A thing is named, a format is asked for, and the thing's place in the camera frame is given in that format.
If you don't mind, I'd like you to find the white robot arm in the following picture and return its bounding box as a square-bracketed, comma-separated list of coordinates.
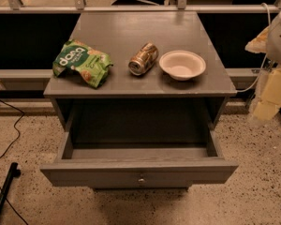
[244, 11, 281, 121]

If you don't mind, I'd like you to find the gold soda can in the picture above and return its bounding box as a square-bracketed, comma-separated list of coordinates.
[128, 42, 159, 76]

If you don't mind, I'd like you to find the white cable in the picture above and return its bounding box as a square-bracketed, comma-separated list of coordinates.
[236, 2, 273, 94]

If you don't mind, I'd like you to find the black cable on floor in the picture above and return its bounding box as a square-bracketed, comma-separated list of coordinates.
[0, 89, 26, 159]

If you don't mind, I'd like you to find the green snack bag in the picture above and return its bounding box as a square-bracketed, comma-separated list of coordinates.
[52, 39, 112, 88]

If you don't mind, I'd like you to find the grey top drawer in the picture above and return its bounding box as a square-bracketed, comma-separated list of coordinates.
[39, 103, 240, 188]

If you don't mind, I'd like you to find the black metal stand leg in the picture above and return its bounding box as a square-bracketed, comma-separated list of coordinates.
[0, 162, 21, 214]

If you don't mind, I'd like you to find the metal railing frame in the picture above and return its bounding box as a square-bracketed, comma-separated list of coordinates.
[0, 0, 281, 13]

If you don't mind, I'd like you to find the white paper bowl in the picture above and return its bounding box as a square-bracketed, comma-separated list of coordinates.
[159, 51, 206, 81]

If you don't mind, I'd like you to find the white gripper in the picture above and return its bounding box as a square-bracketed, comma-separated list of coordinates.
[244, 27, 281, 122]

